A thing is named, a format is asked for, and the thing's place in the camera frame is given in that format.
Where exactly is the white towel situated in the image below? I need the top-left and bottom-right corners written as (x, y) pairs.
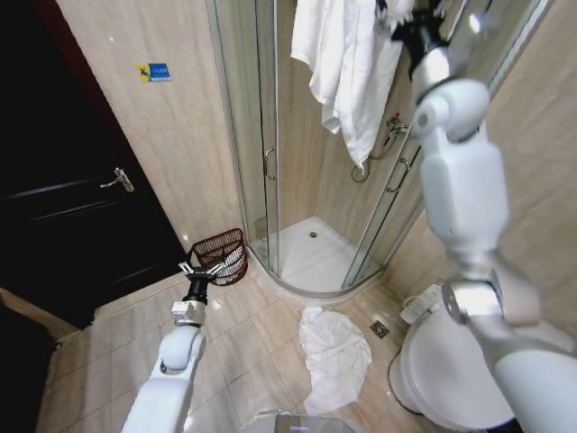
top-left (289, 0), bottom-right (418, 169)
top-left (298, 305), bottom-right (373, 416)

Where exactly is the brown wicker hamper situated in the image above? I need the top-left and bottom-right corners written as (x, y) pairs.
top-left (188, 227), bottom-right (250, 287)

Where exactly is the crumpled white towel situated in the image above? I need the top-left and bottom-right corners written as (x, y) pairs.
top-left (298, 305), bottom-right (373, 416)

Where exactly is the chrome shower faucet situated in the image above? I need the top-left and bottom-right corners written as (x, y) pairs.
top-left (384, 112), bottom-right (414, 144)

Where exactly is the white shower tray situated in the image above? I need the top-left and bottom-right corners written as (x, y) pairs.
top-left (249, 215), bottom-right (388, 299)

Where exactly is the glass shower door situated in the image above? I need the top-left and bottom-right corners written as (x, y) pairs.
top-left (340, 134), bottom-right (427, 290)
top-left (205, 0), bottom-right (283, 283)

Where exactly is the dark wooden door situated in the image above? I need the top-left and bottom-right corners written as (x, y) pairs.
top-left (0, 0), bottom-right (188, 331)

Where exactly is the white robot front shell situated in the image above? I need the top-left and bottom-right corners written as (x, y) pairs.
top-left (237, 407), bottom-right (358, 433)

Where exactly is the dark furniture edge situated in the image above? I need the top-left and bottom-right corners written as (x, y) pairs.
top-left (0, 288), bottom-right (62, 433)

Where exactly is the blue and yellow sticker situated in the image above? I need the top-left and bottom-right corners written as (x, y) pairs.
top-left (136, 61), bottom-right (173, 84)

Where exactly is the white toilet control panel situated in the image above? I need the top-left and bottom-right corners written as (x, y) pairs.
top-left (399, 283), bottom-right (444, 324)

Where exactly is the white toilet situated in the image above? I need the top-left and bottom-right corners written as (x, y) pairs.
top-left (387, 282), bottom-right (577, 433)

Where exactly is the silver door handle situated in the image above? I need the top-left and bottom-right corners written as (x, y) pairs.
top-left (99, 167), bottom-right (135, 193)

